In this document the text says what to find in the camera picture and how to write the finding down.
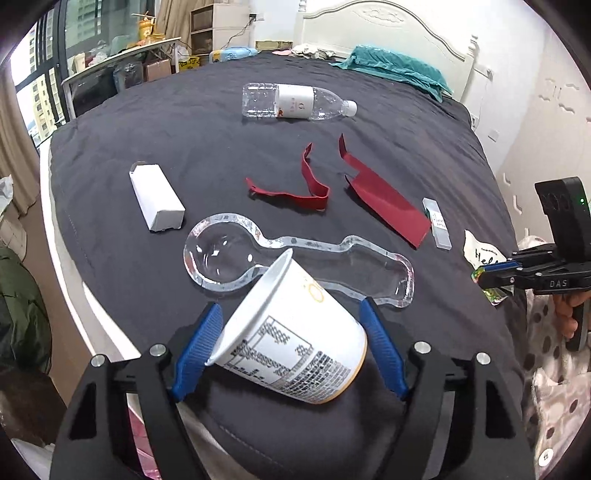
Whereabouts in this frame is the beige curtain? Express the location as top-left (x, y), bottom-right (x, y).
top-left (154, 0), bottom-right (252, 47)
top-left (0, 69), bottom-right (41, 217)

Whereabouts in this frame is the brown cardboard box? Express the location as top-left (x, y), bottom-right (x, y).
top-left (145, 60), bottom-right (172, 82)

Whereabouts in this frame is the green duffel bag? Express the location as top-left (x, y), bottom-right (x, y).
top-left (0, 247), bottom-right (52, 374)

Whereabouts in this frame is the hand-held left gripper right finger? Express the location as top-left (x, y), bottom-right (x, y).
top-left (359, 298), bottom-right (536, 480)

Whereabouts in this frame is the spotted pajama clothing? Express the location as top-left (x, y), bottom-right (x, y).
top-left (515, 235), bottom-right (591, 480)

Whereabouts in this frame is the metal bin with pink liner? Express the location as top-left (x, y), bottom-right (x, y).
top-left (127, 406), bottom-right (164, 480)

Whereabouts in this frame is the dark bed blanket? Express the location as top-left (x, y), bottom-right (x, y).
top-left (48, 50), bottom-right (529, 480)

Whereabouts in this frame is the clear plastic tray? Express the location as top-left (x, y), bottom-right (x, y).
top-left (184, 212), bottom-right (415, 309)

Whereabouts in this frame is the red ribbon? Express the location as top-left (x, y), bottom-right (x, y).
top-left (245, 142), bottom-right (331, 212)

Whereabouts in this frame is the pile of clothes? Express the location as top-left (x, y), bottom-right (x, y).
top-left (272, 41), bottom-right (334, 60)

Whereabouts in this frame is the white cardboard box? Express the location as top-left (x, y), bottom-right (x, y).
top-left (129, 161), bottom-right (186, 232)

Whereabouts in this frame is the white headboard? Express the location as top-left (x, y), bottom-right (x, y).
top-left (295, 0), bottom-right (481, 100)

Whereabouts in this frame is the clear plastic bottle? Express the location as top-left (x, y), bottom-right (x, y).
top-left (241, 82), bottom-right (358, 122)

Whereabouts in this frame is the person's right hand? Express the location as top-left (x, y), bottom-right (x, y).
top-left (551, 294), bottom-right (579, 342)

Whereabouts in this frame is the white paper cup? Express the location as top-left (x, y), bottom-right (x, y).
top-left (205, 248), bottom-right (369, 406)

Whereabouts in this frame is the white printed wrapper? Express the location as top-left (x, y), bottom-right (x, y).
top-left (463, 229), bottom-right (513, 305)

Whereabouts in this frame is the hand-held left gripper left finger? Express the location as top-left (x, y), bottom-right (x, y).
top-left (48, 302), bottom-right (225, 480)

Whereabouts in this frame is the small clear plastic box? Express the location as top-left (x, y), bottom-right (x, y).
top-left (422, 198), bottom-right (451, 250)

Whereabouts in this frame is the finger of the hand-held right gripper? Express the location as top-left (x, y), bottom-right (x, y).
top-left (512, 244), bottom-right (561, 264)
top-left (472, 260), bottom-right (560, 291)

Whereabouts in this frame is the window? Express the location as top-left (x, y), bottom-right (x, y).
top-left (9, 0), bottom-right (160, 148)

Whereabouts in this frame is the white table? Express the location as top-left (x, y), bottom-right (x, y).
top-left (61, 37), bottom-right (182, 121)

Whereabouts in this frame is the red paper piece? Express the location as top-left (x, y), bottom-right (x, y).
top-left (338, 134), bottom-right (432, 250)

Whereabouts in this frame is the teal towel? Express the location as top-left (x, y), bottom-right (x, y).
top-left (329, 45), bottom-right (454, 101)

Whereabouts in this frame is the blue pack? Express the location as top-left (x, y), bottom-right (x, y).
top-left (210, 46), bottom-right (258, 64)

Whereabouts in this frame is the white plastic bag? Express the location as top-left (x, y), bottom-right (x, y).
top-left (0, 174), bottom-right (17, 216)

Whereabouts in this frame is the yellow figure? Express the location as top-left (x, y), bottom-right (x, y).
top-left (137, 13), bottom-right (168, 47)

